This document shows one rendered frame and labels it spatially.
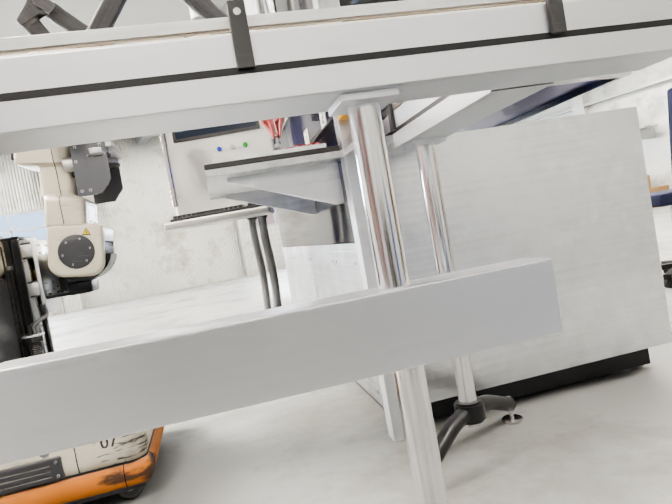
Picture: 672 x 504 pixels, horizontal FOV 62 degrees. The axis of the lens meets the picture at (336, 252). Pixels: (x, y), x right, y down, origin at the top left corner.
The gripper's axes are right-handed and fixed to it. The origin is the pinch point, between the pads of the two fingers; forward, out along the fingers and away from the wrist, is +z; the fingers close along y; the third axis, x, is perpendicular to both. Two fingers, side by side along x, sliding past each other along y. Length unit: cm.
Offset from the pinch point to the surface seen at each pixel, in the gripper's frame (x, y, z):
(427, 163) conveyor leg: -50, 20, 21
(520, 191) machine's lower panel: -38, 61, 33
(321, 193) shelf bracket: -13.3, 5.4, 21.6
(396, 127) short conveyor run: -44.5, 16.0, 10.1
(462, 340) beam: -100, -18, 53
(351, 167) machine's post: -25.0, 11.0, 16.5
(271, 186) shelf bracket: -9.8, -8.8, 16.7
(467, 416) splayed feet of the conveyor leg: -51, 16, 88
